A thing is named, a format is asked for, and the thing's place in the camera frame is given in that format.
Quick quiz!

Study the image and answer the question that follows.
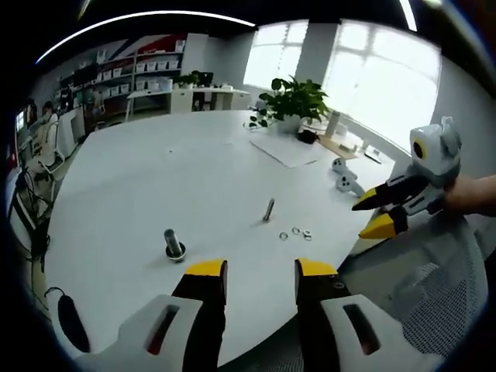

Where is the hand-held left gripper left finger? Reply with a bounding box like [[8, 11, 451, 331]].
[[115, 258, 229, 372]]

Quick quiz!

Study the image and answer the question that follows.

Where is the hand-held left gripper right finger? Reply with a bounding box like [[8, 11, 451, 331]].
[[294, 258, 406, 372]]

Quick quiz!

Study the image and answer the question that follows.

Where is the thick steel bolt with base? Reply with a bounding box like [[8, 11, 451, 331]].
[[163, 228, 188, 264]]

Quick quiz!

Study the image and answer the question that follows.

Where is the wooden tray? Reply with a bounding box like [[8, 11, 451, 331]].
[[317, 133, 364, 160]]

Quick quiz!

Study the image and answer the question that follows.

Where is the grey mesh office chair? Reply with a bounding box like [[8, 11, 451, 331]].
[[340, 211, 490, 360]]

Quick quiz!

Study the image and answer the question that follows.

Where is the white cylinder container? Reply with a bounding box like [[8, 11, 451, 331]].
[[325, 110, 342, 139]]

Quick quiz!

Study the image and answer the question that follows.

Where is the small black object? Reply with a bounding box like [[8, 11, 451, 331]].
[[296, 129, 321, 145]]

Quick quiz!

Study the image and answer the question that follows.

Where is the white paper sheet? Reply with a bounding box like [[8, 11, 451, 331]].
[[250, 133, 331, 169]]

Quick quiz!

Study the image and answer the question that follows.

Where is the white plant pot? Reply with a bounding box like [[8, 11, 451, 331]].
[[274, 114, 304, 135]]

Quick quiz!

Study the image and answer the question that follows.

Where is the black computer mouse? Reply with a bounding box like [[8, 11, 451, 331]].
[[57, 294, 91, 353]]

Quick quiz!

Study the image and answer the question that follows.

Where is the green potted plant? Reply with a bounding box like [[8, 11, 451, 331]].
[[250, 76, 331, 129]]

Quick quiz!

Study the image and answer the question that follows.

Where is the white office chair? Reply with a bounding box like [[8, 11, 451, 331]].
[[35, 119, 66, 180]]

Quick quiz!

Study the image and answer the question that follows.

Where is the white background desk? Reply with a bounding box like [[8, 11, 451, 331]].
[[126, 84, 251, 117]]

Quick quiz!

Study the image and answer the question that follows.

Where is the shelving with white bins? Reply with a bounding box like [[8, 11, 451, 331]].
[[57, 33, 187, 117]]

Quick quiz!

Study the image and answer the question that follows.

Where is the curved ceiling light strip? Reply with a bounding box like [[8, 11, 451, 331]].
[[36, 10, 257, 65]]

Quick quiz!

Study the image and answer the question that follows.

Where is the tangle of black cables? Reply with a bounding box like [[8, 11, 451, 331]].
[[11, 170, 52, 272]]

